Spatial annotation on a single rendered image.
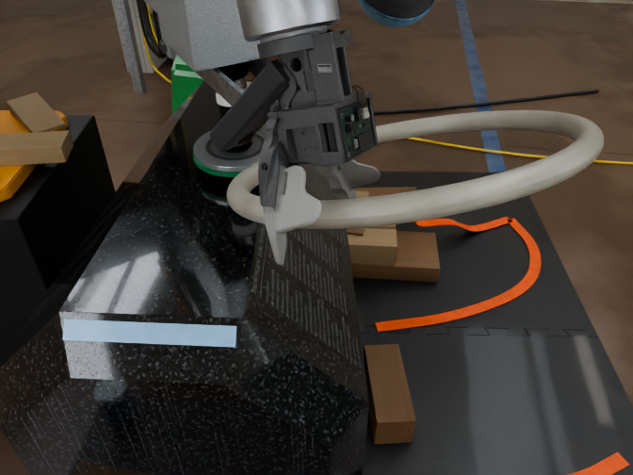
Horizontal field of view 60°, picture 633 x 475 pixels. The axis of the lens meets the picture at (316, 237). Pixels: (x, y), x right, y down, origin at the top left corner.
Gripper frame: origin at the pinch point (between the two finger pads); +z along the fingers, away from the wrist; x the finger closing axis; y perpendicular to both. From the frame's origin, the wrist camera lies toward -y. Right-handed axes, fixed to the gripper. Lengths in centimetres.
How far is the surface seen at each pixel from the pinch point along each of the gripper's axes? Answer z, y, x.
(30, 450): 50, -83, -4
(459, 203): -2.4, 14.6, 3.7
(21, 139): -11, -126, 41
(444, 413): 100, -32, 94
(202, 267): 18, -49, 26
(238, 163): 3, -57, 53
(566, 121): -3.5, 18.9, 34.3
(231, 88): -15, -44, 42
